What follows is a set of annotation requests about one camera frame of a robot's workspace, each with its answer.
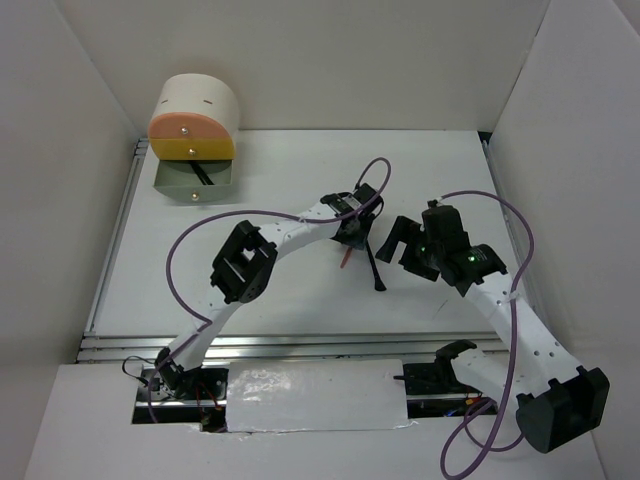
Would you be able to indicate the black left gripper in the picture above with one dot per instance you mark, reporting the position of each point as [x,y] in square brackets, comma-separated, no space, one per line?
[357,240]

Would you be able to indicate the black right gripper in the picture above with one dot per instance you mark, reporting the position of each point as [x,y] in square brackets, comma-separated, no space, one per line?
[408,231]

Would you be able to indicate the pink makeup brush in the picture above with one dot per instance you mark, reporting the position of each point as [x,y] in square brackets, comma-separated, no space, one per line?
[345,258]

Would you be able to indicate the black fan brush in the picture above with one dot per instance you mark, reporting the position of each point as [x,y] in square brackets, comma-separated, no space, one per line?
[379,285]
[205,175]

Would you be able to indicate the grey bottom drawer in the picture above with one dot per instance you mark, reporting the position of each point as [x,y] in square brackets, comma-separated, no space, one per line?
[194,181]

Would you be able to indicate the yellow drawer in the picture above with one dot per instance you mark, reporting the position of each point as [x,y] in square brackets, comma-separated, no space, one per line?
[184,149]

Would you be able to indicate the peach top drawer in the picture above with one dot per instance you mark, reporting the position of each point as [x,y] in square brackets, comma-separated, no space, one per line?
[185,125]

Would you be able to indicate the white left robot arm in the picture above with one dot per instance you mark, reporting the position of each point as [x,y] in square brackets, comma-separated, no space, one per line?
[242,269]

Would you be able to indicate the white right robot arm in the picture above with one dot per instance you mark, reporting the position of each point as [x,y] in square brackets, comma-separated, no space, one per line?
[553,396]

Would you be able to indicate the white foam board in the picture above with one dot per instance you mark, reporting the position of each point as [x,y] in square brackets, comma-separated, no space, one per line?
[326,395]

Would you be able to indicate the beige round drawer organizer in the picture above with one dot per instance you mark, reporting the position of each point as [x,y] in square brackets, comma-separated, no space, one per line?
[200,94]

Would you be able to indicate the aluminium rail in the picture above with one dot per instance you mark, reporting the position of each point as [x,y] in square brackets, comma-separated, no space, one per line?
[236,348]

